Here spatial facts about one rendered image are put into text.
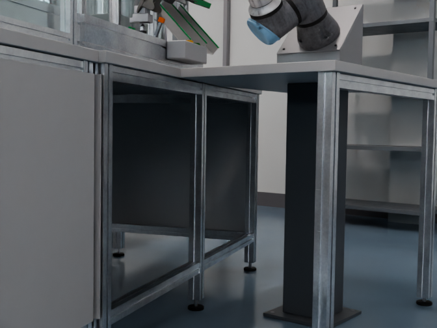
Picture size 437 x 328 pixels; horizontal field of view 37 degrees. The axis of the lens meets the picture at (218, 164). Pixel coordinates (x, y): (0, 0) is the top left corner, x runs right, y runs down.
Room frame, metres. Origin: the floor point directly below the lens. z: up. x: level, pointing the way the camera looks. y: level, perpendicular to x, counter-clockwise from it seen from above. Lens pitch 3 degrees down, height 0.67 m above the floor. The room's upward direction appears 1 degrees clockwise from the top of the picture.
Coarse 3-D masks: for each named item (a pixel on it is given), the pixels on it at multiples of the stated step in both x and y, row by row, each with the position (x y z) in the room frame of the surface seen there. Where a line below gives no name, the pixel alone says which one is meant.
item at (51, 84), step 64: (0, 64) 1.30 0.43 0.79; (64, 64) 1.54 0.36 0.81; (0, 128) 1.29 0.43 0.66; (64, 128) 1.52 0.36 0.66; (0, 192) 1.29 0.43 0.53; (64, 192) 1.52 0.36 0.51; (0, 256) 1.29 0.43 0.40; (64, 256) 1.52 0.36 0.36; (0, 320) 1.29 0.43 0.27; (64, 320) 1.52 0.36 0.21
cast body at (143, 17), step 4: (136, 8) 2.43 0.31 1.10; (144, 8) 2.42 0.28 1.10; (136, 12) 2.43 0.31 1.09; (140, 12) 2.43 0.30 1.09; (144, 12) 2.42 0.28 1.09; (148, 12) 2.45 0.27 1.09; (136, 16) 2.43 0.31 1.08; (140, 16) 2.43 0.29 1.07; (144, 16) 2.42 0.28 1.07; (148, 16) 2.42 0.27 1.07; (152, 16) 2.45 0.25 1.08; (132, 20) 2.46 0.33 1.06; (136, 20) 2.43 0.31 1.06; (140, 20) 2.43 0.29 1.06; (144, 20) 2.42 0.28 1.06; (148, 20) 2.42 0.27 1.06; (152, 20) 2.45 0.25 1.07
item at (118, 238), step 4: (116, 232) 3.34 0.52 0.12; (120, 232) 3.32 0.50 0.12; (124, 232) 3.36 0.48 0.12; (116, 236) 3.34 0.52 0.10; (120, 236) 3.32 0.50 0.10; (124, 236) 3.37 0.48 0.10; (116, 240) 3.34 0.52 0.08; (120, 240) 3.32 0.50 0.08; (124, 240) 3.37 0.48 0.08; (116, 244) 3.34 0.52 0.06; (120, 244) 3.32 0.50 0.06; (124, 244) 3.37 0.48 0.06; (116, 248) 3.34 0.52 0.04; (120, 248) 3.32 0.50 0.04
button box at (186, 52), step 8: (168, 40) 2.21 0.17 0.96; (176, 40) 2.20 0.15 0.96; (184, 40) 2.19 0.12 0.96; (168, 48) 2.21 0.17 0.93; (176, 48) 2.20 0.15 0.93; (184, 48) 2.19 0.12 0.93; (192, 48) 2.25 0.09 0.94; (200, 48) 2.32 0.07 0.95; (168, 56) 2.21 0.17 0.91; (176, 56) 2.20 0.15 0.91; (184, 56) 2.19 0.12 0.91; (192, 56) 2.25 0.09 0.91; (200, 56) 2.32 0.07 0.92
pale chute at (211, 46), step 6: (180, 6) 2.94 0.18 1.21; (186, 12) 2.93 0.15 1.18; (186, 18) 2.93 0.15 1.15; (192, 18) 2.91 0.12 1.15; (192, 24) 2.91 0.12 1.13; (198, 24) 2.90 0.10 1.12; (198, 30) 2.90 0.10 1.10; (204, 36) 2.88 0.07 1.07; (210, 42) 2.87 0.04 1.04; (210, 48) 2.87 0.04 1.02; (216, 48) 2.85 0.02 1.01; (210, 54) 2.85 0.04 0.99
